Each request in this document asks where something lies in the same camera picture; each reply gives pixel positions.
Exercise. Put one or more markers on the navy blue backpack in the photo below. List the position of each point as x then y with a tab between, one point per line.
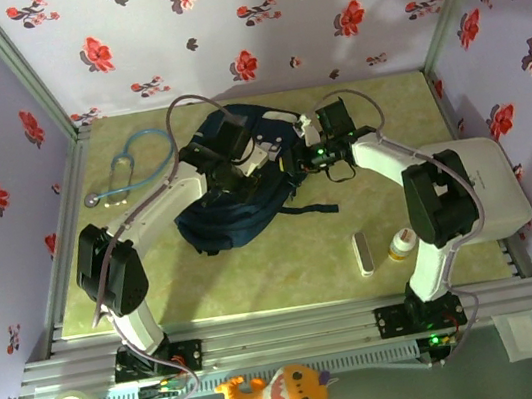
229	225

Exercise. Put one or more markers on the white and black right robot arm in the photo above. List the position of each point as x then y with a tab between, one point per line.
441	202

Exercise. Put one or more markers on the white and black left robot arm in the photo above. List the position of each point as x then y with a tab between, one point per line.
116	274

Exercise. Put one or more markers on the blue stethoscope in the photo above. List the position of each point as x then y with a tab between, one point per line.
163	142

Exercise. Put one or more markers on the white oblong pencil case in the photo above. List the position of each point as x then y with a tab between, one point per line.
363	255

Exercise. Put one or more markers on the yellow pill bottle white cap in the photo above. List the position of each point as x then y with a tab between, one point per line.
401	245

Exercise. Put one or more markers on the white plastic case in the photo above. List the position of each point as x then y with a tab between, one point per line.
495	173

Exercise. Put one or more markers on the small green circuit board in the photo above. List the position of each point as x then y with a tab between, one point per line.
440	340
162	390

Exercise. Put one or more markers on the white paper patch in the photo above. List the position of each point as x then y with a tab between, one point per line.
523	336

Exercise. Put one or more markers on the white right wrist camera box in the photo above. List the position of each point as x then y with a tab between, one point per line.
308	132

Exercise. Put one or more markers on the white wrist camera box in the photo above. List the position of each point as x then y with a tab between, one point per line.
256	161
308	132

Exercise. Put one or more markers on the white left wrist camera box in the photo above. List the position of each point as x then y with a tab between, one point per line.
256	161

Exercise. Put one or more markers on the aluminium frame rail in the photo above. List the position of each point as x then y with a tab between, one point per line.
288	338

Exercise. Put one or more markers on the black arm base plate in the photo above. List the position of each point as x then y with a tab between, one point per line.
189	356
391	321

